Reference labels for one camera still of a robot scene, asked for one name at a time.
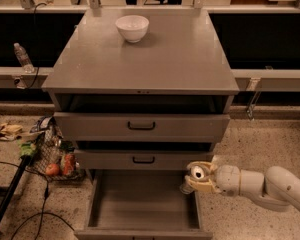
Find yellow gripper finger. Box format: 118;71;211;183
187;161;217;181
185;176;220;193

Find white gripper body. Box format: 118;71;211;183
215;165;241;196

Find silver redbull can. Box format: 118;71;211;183
180;165;207;195

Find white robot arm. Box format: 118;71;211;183
180;161;300;212

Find grey open bottom drawer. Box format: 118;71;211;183
75;170;213;240

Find grey drawer cabinet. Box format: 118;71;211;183
42;7;239;111

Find grey middle drawer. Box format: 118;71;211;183
75;150;213;170

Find grey top drawer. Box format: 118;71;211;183
54;112;230;143

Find red snack bag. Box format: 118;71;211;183
60;154;75;176

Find red apple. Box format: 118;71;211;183
45;163;60;176

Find white ceramic bowl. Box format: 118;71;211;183
115;15;149;43

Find green snack bag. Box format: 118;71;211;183
19;141;37;157

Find black pole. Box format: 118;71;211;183
0;156;31;223

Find yellow snack packets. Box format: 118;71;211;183
0;123;23;141

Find clear plastic water bottle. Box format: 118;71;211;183
14;43;35;74

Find metal bracket clamp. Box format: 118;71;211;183
246;78;261;120

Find wire basket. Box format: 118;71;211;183
31;125;85;182

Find black floor cable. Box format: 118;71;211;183
0;145;76;240

